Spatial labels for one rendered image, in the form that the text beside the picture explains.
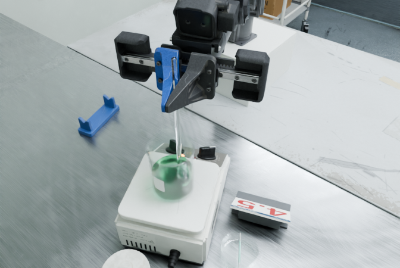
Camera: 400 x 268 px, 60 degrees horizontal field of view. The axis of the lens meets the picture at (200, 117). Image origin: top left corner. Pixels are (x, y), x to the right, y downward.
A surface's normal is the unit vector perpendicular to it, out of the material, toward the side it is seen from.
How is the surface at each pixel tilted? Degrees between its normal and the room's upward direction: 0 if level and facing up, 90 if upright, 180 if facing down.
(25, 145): 0
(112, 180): 0
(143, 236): 90
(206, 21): 111
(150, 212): 0
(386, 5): 90
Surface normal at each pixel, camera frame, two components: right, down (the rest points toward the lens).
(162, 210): 0.00, -0.75
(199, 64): -0.19, -0.09
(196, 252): -0.24, 0.65
